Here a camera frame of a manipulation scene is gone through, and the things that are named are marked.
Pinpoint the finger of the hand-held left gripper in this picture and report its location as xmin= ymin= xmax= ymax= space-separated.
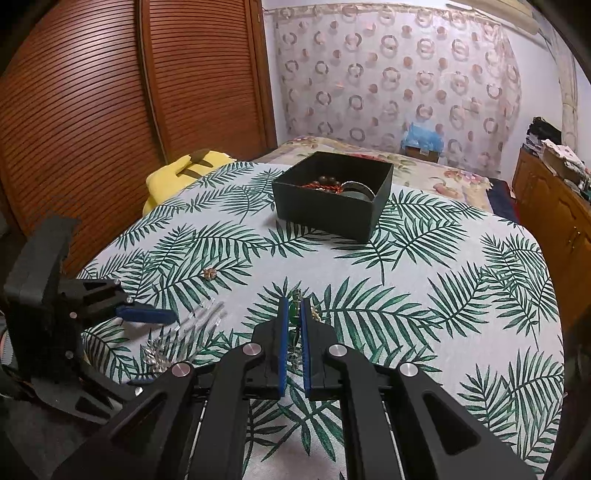
xmin=59 ymin=278 xmax=179 ymax=325
xmin=36 ymin=362 xmax=155 ymax=426

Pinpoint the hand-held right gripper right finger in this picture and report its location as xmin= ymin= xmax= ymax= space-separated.
xmin=300 ymin=298 xmax=539 ymax=480

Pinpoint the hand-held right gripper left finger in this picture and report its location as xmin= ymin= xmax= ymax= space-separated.
xmin=51 ymin=295 xmax=291 ymax=480

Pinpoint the green gemstone pendant chain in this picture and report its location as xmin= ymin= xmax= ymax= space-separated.
xmin=285 ymin=287 xmax=326 ymax=371

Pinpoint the black square box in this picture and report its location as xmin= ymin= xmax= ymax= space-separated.
xmin=271 ymin=151 xmax=395 ymax=243

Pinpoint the pale green jade bangle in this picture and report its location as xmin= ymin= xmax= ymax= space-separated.
xmin=339 ymin=180 xmax=376 ymax=202

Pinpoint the brown wooden bead bracelet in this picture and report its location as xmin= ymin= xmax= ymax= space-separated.
xmin=299 ymin=172 xmax=348 ymax=195

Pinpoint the green leaf print tablecloth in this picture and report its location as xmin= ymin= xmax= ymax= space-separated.
xmin=76 ymin=159 xmax=567 ymax=480

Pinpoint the yellow plush toy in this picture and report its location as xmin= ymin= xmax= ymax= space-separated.
xmin=141 ymin=148 xmax=238 ymax=217

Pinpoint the brown louvered wardrobe door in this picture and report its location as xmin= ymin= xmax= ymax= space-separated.
xmin=137 ymin=0 xmax=279 ymax=165
xmin=0 ymin=0 xmax=163 ymax=280

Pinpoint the brown cardboard box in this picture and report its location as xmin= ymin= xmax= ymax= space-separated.
xmin=405 ymin=145 xmax=440 ymax=162

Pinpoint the blue plastic bag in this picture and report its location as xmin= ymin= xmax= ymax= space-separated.
xmin=400 ymin=120 xmax=447 ymax=151

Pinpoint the dark blue carpet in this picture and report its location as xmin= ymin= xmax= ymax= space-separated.
xmin=488 ymin=177 xmax=519 ymax=219

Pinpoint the wooden low cabinet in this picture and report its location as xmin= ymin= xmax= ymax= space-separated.
xmin=511 ymin=146 xmax=591 ymax=325

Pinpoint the pile of folded clothes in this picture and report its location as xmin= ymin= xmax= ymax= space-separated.
xmin=540 ymin=138 xmax=591 ymax=186

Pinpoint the stack of dark folded clothes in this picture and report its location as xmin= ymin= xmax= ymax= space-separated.
xmin=526 ymin=116 xmax=563 ymax=153

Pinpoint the narrow beige curtain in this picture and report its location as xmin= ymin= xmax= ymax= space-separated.
xmin=551 ymin=27 xmax=581 ymax=145

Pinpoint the pink ring pattern curtain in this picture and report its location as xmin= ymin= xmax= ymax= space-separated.
xmin=271 ymin=3 xmax=523 ymax=179

